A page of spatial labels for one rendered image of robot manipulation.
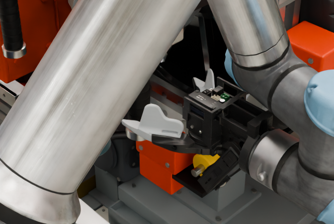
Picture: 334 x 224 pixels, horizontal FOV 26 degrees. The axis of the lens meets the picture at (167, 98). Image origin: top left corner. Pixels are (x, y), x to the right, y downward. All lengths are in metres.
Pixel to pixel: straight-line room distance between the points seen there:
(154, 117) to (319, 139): 0.26
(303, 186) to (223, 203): 0.87
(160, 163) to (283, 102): 0.69
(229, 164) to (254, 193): 0.82
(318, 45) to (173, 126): 0.28
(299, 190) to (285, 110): 0.10
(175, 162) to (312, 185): 0.64
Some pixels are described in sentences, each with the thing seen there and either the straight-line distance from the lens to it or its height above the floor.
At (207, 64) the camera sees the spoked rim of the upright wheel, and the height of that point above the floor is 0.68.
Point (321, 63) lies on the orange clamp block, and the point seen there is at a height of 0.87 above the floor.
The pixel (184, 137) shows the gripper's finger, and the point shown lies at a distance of 1.00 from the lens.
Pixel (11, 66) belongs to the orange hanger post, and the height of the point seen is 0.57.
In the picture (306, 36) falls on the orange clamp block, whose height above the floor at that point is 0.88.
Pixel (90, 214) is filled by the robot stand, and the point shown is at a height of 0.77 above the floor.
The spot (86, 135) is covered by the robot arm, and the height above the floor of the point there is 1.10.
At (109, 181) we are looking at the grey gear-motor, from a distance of 1.96.
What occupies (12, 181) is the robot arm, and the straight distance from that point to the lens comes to 0.61.
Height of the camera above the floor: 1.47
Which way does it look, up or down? 36 degrees down
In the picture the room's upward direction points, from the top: straight up
